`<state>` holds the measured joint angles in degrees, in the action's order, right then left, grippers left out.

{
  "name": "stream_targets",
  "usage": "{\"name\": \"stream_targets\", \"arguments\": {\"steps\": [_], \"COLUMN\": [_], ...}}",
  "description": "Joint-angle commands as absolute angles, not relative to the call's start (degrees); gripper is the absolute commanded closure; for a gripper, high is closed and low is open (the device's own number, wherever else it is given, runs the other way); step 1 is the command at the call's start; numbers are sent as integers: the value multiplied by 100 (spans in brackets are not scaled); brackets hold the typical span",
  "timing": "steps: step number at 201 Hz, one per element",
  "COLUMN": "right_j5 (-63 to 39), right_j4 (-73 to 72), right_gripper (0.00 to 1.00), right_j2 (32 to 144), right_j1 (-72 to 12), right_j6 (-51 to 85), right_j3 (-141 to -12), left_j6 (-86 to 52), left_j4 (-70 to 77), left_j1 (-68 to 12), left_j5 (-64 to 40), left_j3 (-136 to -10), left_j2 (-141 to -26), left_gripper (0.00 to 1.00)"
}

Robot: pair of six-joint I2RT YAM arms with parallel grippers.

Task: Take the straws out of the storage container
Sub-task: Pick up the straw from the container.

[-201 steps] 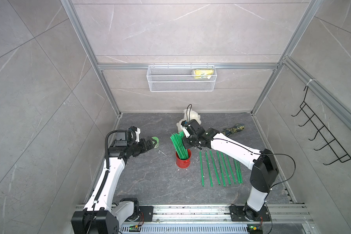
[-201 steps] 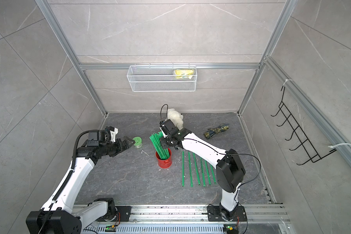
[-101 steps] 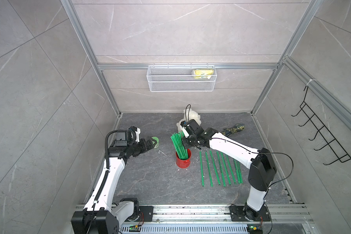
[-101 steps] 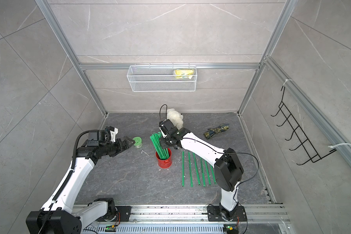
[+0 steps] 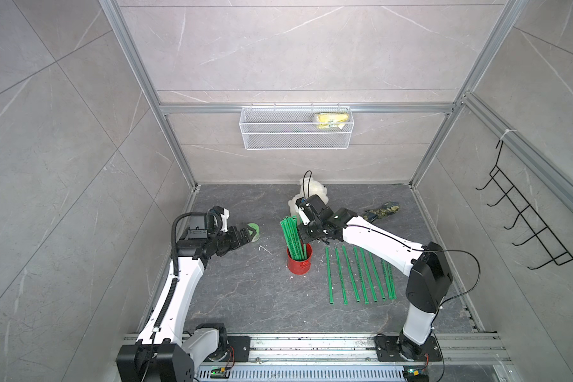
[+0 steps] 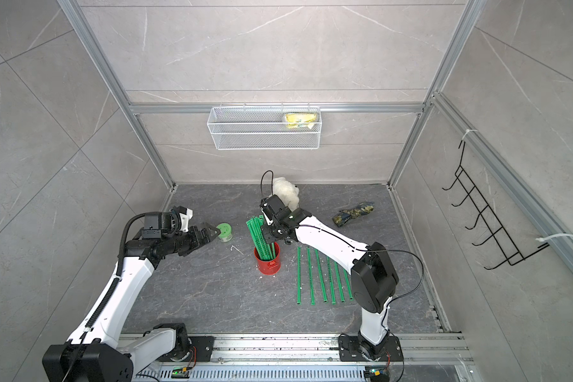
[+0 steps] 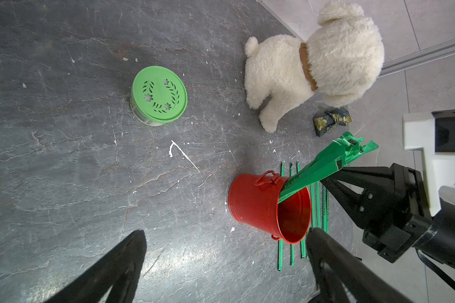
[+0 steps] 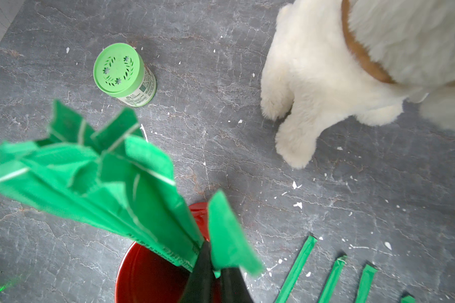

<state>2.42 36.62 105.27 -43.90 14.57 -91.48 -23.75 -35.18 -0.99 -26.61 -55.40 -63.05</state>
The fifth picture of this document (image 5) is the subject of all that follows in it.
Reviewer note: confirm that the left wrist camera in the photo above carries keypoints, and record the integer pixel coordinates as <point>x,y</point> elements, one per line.
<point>217,219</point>

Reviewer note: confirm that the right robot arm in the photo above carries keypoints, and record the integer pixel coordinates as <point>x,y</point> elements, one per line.
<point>426,266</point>

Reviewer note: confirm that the metal base rail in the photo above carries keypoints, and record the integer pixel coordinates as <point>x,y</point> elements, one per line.
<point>352,357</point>

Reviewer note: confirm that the yellow sponge in basket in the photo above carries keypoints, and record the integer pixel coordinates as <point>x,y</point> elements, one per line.
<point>331,120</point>

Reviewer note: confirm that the small green lidded jar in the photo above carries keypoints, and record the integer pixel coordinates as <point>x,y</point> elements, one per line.
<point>254,232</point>

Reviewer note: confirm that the white wire mesh basket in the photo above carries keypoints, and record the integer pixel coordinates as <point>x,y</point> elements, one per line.
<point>292,128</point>

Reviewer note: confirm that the white plush dog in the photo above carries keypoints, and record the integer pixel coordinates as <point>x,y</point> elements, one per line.
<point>307,188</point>

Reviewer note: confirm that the red cylindrical container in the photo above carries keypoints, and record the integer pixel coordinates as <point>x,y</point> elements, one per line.
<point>300,267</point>

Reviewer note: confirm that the camouflage cloth pouch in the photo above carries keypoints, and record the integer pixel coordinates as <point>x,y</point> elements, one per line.
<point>387,209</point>

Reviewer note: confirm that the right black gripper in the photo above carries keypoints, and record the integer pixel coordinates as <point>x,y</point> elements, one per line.
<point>303,235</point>

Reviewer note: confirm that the black wire hook rack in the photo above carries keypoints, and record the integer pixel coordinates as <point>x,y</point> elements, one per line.
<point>554,251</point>

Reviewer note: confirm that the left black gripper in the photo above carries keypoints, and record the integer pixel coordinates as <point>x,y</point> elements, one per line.
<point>234,242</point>

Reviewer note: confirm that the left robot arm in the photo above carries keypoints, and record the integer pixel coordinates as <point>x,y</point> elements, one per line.
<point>181,296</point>

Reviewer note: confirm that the green straw bundle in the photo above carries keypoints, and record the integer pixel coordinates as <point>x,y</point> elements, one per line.
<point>295,246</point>

